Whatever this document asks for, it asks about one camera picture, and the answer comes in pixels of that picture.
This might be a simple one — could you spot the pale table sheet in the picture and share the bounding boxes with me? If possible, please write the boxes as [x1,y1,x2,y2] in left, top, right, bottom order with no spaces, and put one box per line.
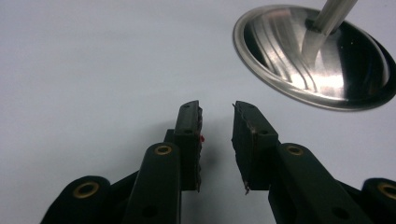
[0,0,396,224]

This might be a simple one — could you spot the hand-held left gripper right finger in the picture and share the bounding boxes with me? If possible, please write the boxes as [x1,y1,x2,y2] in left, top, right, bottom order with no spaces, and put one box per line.
[232,100,375,224]

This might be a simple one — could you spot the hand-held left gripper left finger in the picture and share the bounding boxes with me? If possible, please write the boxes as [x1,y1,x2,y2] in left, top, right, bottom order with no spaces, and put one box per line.
[122,100,205,224]

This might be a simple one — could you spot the steel utensil stand with hooks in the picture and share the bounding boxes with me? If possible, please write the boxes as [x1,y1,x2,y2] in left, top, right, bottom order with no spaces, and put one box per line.
[233,0,396,112]

